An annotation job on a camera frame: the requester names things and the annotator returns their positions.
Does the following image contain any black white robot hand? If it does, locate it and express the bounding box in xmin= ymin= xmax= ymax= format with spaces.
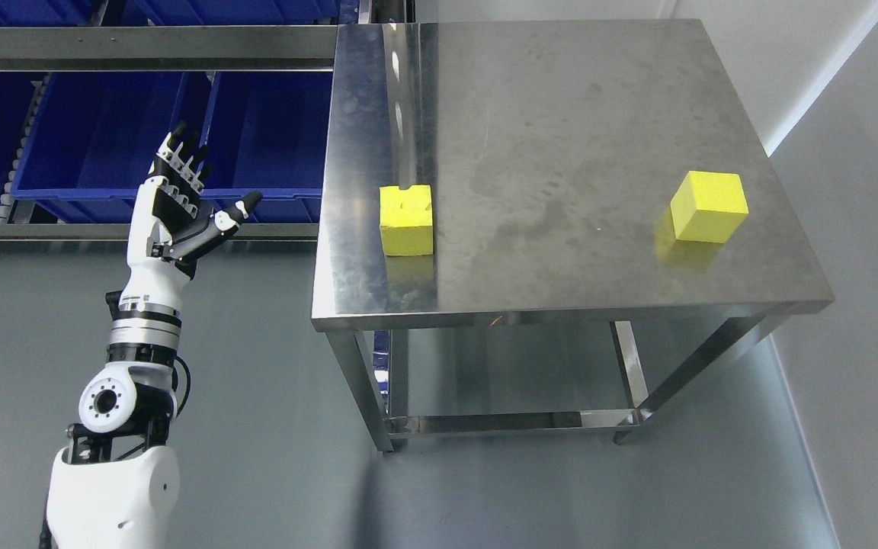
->
xmin=126 ymin=120 xmax=264 ymax=280

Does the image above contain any yellow foam block notched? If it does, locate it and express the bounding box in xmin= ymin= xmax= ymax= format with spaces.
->
xmin=379 ymin=185 xmax=434 ymax=257

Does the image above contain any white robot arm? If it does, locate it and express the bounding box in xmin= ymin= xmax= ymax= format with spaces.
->
xmin=38 ymin=260 xmax=187 ymax=548

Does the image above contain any steel shelf rack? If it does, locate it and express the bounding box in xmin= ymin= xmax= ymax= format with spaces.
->
xmin=0 ymin=1 xmax=418 ymax=242

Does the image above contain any yellow foam cube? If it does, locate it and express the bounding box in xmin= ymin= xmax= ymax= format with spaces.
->
xmin=669 ymin=171 xmax=749 ymax=244

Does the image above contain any stainless steel table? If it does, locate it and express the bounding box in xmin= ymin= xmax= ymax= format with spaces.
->
xmin=311 ymin=20 xmax=834 ymax=453

